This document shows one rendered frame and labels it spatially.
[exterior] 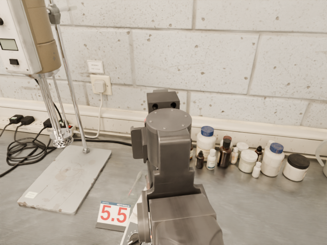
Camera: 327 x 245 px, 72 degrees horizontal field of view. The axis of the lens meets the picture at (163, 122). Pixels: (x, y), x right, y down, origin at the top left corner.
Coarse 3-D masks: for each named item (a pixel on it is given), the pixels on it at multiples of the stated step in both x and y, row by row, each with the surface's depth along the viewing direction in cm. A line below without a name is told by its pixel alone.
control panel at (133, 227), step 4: (132, 224) 57; (136, 224) 57; (128, 228) 57; (132, 228) 57; (136, 228) 56; (128, 232) 56; (132, 232) 56; (136, 232) 56; (128, 236) 56; (124, 240) 56; (128, 240) 55; (124, 244) 55; (144, 244) 54; (148, 244) 54
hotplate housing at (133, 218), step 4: (132, 212) 60; (132, 216) 58; (136, 216) 58; (128, 220) 58; (132, 220) 58; (136, 220) 58; (128, 224) 57; (124, 232) 57; (124, 236) 56; (120, 244) 56
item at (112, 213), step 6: (102, 204) 66; (102, 210) 65; (108, 210) 65; (114, 210) 65; (120, 210) 64; (126, 210) 64; (102, 216) 64; (108, 216) 64; (114, 216) 64; (120, 216) 64; (126, 216) 64; (120, 222) 63; (126, 222) 63
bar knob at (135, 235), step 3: (132, 234) 56; (135, 234) 55; (132, 237) 55; (135, 237) 54; (138, 237) 54; (129, 240) 55; (132, 240) 54; (135, 240) 53; (138, 240) 54; (129, 243) 53; (132, 243) 53; (135, 243) 54; (138, 243) 54; (141, 243) 54
